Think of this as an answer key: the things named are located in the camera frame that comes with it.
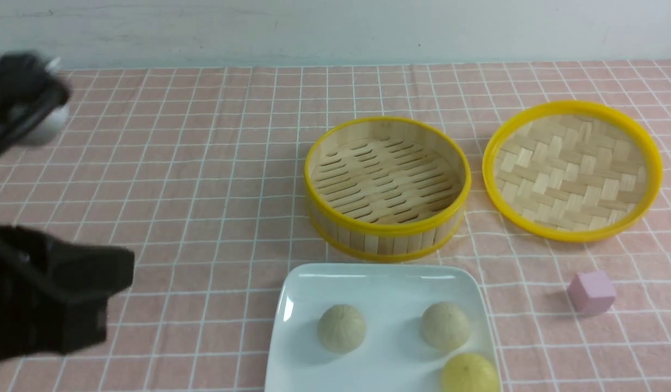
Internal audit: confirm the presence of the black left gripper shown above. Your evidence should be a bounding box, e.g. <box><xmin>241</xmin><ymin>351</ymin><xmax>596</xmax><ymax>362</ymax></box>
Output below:
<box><xmin>0</xmin><ymin>225</ymin><xmax>136</xmax><ymax>362</ymax></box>

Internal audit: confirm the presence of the beige steamed bun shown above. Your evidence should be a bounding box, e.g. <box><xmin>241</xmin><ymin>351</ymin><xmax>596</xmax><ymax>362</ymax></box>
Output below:
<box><xmin>420</xmin><ymin>302</ymin><xmax>472</xmax><ymax>353</ymax></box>
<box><xmin>316</xmin><ymin>304</ymin><xmax>367</xmax><ymax>354</ymax></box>

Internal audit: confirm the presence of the yellow steamed bun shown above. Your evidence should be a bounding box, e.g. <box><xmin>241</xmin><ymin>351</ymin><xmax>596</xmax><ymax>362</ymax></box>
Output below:
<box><xmin>441</xmin><ymin>352</ymin><xmax>502</xmax><ymax>392</ymax></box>

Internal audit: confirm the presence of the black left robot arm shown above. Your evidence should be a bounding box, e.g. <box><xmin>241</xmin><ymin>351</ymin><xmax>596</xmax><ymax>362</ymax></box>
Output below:
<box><xmin>0</xmin><ymin>52</ymin><xmax>136</xmax><ymax>362</ymax></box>

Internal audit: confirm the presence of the white square plate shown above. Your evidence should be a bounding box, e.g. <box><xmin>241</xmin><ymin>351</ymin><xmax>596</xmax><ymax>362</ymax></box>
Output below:
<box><xmin>264</xmin><ymin>263</ymin><xmax>500</xmax><ymax>391</ymax></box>

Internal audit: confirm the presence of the pink checkered tablecloth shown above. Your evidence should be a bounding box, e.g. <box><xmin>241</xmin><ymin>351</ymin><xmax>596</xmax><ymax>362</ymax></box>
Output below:
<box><xmin>0</xmin><ymin>60</ymin><xmax>671</xmax><ymax>391</ymax></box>

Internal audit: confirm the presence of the yellow rimmed bamboo steamer basket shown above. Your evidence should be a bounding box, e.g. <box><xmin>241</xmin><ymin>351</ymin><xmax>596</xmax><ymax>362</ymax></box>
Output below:
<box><xmin>304</xmin><ymin>117</ymin><xmax>472</xmax><ymax>263</ymax></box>

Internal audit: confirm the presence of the yellow rimmed woven steamer lid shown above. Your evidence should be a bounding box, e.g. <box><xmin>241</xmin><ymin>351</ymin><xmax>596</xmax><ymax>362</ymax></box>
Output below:
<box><xmin>482</xmin><ymin>100</ymin><xmax>663</xmax><ymax>242</ymax></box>

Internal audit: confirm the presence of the pink wooden cube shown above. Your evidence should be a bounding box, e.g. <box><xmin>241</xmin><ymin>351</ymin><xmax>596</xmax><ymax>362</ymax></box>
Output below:
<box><xmin>567</xmin><ymin>271</ymin><xmax>617</xmax><ymax>315</ymax></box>

